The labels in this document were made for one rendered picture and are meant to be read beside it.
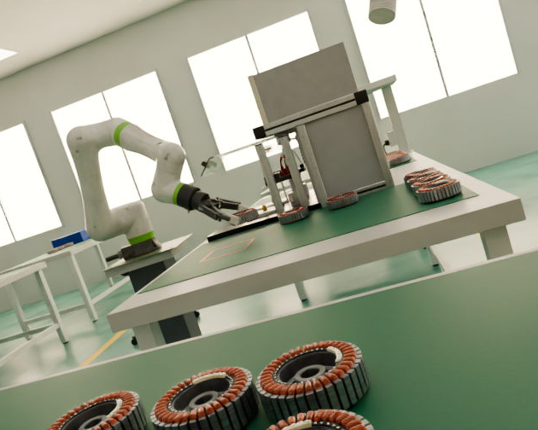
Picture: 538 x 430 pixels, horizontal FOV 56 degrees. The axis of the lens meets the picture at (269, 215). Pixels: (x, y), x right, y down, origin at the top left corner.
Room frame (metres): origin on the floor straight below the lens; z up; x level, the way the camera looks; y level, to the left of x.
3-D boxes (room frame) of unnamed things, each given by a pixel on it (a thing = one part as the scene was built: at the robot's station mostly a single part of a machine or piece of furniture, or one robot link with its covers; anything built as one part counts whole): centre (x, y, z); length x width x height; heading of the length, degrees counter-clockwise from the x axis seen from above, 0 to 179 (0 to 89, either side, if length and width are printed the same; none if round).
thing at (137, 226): (2.38, 0.62, 0.91); 0.16 x 0.13 x 0.19; 127
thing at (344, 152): (1.87, -0.34, 0.91); 0.28 x 0.03 x 0.32; 78
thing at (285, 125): (2.20, -0.33, 1.09); 0.68 x 0.44 x 0.05; 168
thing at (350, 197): (1.75, -0.26, 0.77); 0.11 x 0.11 x 0.04
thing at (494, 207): (2.22, -0.26, 0.72); 2.20 x 1.01 x 0.05; 168
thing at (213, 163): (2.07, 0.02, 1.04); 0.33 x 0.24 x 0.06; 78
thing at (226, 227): (2.27, -0.03, 0.76); 0.64 x 0.47 x 0.02; 168
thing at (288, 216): (1.80, -0.08, 0.77); 0.11 x 0.11 x 0.04
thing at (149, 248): (2.38, 0.66, 0.78); 0.26 x 0.15 x 0.06; 97
